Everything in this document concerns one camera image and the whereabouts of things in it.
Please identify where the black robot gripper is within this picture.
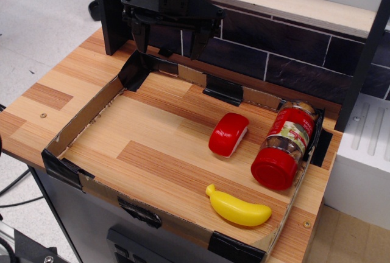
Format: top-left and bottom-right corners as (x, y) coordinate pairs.
(121, 0), (226, 60)

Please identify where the red-lidded spice bottle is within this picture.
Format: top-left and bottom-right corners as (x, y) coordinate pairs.
(251, 100), (319, 190)

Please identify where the cardboard fence with black tape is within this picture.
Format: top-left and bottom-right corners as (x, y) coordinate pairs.
(42, 52), (332, 262)

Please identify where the black chair caster wheel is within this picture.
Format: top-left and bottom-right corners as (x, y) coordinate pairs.
(88, 0), (101, 21)

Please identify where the red toy cheese wheel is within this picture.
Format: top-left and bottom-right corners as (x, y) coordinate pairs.
(208, 113), (249, 158)

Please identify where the dark brick-pattern back panel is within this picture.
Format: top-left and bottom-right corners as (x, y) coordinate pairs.
(98, 0), (389, 130)

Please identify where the yellow toy banana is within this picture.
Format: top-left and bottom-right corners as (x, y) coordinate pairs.
(205, 184), (272, 226)

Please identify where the white ribbed cabinet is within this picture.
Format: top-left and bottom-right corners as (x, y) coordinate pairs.
(324, 94), (389, 229)

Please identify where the black floor cable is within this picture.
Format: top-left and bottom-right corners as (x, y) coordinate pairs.
(0, 165), (46, 209)

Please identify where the black metal bracket with bolt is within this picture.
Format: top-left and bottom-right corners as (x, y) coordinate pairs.
(1, 233), (61, 262)

